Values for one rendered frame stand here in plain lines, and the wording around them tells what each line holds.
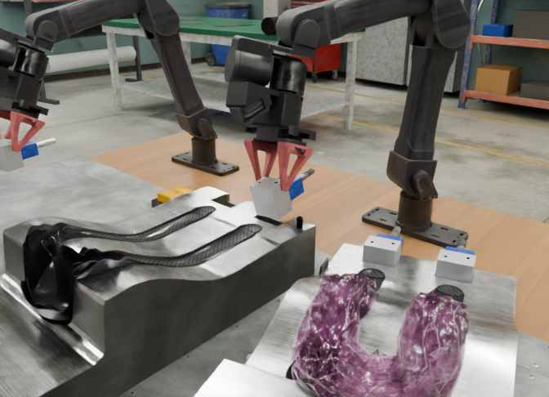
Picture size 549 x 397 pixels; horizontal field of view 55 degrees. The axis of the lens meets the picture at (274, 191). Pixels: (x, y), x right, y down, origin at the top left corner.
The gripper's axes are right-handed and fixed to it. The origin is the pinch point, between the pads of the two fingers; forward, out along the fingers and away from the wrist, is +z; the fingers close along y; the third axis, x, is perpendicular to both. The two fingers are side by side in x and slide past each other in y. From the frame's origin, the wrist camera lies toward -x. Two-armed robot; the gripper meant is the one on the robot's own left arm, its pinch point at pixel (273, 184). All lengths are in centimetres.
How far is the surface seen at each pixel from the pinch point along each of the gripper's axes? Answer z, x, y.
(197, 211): 6.6, -4.9, -12.0
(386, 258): 8.6, 7.5, 18.1
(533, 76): -146, 517, -131
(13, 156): 2, -21, -52
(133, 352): 21.5, -26.6, 6.4
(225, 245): 10.2, -8.2, -0.4
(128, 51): -134, 288, -547
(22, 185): 9, -11, -71
